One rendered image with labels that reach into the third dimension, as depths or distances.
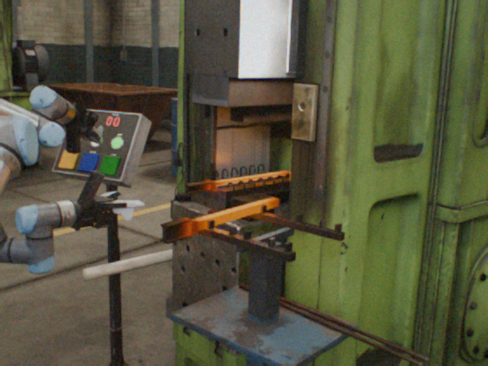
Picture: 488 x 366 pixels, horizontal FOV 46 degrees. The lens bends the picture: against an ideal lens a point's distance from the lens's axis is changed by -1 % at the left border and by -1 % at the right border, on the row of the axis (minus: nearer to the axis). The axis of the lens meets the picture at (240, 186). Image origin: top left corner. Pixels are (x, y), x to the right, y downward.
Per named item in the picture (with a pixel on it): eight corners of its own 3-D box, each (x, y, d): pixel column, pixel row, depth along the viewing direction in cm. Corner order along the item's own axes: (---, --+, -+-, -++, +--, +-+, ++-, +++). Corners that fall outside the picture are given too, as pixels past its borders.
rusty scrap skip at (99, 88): (118, 155, 801) (117, 92, 782) (42, 138, 918) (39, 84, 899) (180, 145, 892) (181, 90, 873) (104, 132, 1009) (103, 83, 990)
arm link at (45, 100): (22, 103, 186) (36, 80, 187) (44, 118, 196) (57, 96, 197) (38, 110, 182) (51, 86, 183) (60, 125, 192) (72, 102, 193)
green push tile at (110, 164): (114, 175, 220) (120, 156, 222) (98, 173, 223) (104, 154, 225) (116, 177, 221) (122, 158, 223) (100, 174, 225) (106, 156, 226)
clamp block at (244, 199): (248, 222, 187) (249, 202, 186) (232, 216, 194) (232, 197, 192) (275, 216, 195) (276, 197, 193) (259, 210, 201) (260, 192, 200)
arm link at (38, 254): (22, 264, 170) (20, 228, 168) (59, 266, 170) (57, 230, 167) (10, 274, 163) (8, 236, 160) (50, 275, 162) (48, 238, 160)
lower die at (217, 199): (225, 213, 196) (226, 188, 194) (191, 200, 211) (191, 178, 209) (312, 197, 223) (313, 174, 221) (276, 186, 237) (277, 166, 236)
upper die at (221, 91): (227, 107, 188) (228, 77, 186) (192, 102, 203) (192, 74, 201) (317, 103, 214) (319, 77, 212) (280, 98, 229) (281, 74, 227)
